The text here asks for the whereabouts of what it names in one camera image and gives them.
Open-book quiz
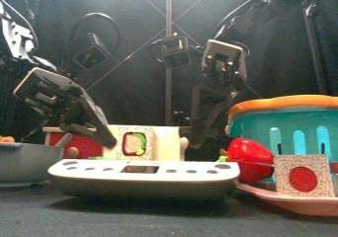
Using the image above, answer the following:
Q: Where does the red bell pepper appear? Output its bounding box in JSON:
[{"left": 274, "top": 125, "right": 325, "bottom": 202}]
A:
[{"left": 226, "top": 137, "right": 276, "bottom": 185}]

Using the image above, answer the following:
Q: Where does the crackle pattern sushi roll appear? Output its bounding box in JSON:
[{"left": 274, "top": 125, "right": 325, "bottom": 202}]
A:
[{"left": 115, "top": 125, "right": 158, "bottom": 162}]

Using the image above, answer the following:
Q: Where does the red-filled sushi piece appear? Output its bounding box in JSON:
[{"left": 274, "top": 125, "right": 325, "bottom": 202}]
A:
[{"left": 272, "top": 153, "right": 338, "bottom": 198}]

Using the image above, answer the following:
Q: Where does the wooden toy stove red front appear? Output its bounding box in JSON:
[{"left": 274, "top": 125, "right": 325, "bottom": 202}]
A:
[{"left": 43, "top": 125, "right": 107, "bottom": 160}]

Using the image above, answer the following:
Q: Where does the teal basket with orange rim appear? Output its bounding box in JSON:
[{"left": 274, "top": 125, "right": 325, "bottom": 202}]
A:
[{"left": 226, "top": 94, "right": 338, "bottom": 183}]

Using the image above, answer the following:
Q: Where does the orange toy food in bowl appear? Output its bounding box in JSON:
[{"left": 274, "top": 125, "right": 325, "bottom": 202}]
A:
[{"left": 0, "top": 134, "right": 16, "bottom": 144}]

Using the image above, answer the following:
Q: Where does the grey toy bowl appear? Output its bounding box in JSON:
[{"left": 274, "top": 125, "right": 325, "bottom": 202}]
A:
[{"left": 0, "top": 141, "right": 64, "bottom": 185}]

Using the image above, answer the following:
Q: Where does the white cutting board with holes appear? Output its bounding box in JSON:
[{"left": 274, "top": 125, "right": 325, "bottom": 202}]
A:
[{"left": 47, "top": 158, "right": 243, "bottom": 201}]

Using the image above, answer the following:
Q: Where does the slanted dark metal rod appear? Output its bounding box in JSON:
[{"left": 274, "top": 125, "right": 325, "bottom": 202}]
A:
[{"left": 302, "top": 0, "right": 327, "bottom": 96}]

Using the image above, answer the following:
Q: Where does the pink toy tray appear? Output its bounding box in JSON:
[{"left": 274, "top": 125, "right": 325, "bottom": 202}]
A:
[{"left": 236, "top": 180, "right": 338, "bottom": 217}]

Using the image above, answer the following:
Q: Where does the grey ribbed utensil handle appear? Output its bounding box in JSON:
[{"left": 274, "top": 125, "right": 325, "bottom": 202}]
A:
[{"left": 55, "top": 132, "right": 73, "bottom": 148}]

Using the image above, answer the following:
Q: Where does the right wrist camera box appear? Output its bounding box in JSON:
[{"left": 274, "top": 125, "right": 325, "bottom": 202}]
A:
[{"left": 158, "top": 35, "right": 194, "bottom": 69}]

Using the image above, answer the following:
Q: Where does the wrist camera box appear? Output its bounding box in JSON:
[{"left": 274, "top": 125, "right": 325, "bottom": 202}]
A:
[
  {"left": 71, "top": 32, "right": 112, "bottom": 71},
  {"left": 158, "top": 35, "right": 194, "bottom": 69}
]

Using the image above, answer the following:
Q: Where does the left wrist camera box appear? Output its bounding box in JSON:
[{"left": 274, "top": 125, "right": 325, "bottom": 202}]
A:
[{"left": 71, "top": 32, "right": 112, "bottom": 71}]

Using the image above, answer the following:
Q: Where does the vertical metal frame pole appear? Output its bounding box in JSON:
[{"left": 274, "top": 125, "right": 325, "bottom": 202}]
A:
[{"left": 166, "top": 0, "right": 172, "bottom": 125}]

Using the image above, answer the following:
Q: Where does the black looped camera cable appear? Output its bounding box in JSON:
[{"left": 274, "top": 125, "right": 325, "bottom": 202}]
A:
[{"left": 65, "top": 12, "right": 122, "bottom": 66}]

